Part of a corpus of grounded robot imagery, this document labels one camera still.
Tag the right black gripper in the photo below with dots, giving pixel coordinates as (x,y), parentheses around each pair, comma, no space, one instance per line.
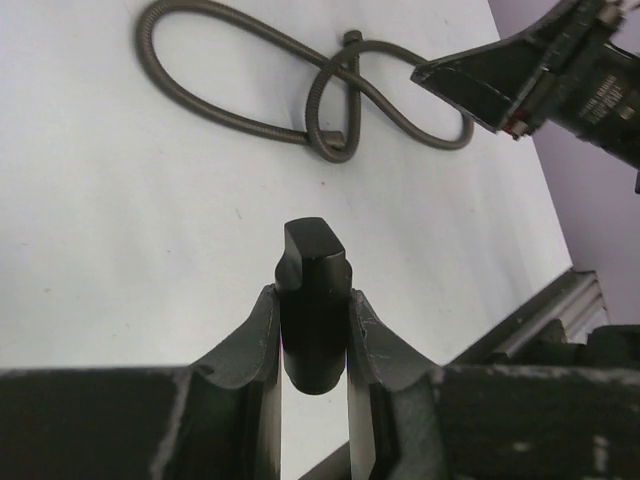
(564,69)

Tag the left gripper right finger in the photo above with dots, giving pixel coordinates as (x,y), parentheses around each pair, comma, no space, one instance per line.
(410,418)

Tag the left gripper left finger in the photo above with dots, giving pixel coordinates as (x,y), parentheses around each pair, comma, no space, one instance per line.
(218,418)

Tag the black T-shaped connector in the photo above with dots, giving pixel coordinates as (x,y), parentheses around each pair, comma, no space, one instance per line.
(313,280)

